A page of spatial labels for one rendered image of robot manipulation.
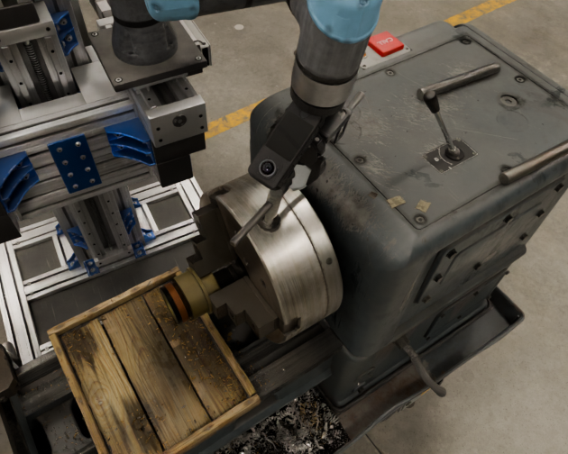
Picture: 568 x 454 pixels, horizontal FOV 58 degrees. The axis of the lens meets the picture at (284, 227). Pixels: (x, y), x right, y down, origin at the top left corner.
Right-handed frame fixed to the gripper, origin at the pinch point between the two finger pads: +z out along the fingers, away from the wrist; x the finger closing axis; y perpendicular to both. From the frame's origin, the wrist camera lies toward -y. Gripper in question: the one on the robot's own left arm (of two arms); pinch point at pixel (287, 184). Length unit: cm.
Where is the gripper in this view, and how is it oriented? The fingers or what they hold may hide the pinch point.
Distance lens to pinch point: 80.1
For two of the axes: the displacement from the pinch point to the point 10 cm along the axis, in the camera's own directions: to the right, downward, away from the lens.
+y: 5.9, -6.7, 4.4
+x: -7.9, -5.8, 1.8
